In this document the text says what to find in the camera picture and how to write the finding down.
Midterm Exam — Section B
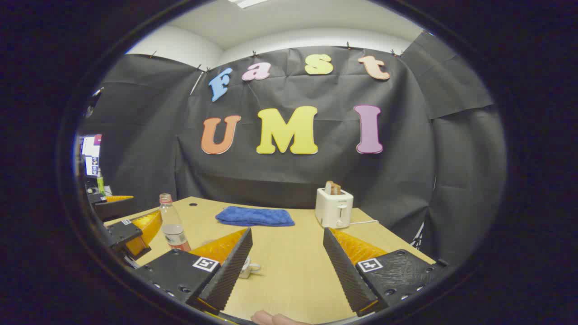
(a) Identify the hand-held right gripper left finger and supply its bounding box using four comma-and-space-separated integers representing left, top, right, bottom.
133, 227, 254, 316

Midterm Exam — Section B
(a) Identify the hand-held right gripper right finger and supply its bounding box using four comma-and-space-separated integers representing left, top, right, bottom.
322, 227, 448, 318

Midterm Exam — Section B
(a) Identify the white teacup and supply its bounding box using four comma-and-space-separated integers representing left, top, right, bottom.
239, 256, 262, 279

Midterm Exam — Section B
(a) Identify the clear plastic water bottle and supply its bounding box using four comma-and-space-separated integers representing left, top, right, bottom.
159, 193, 191, 252

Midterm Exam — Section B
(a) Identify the computer monitor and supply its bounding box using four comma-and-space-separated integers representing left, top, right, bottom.
81, 134, 103, 177

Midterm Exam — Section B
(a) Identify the blue towel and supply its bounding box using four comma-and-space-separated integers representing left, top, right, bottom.
215, 206, 295, 227

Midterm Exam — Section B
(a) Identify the white toaster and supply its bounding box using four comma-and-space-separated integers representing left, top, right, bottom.
315, 187, 354, 229

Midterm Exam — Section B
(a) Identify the black backdrop cloth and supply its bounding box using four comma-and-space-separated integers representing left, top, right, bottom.
77, 32, 507, 267

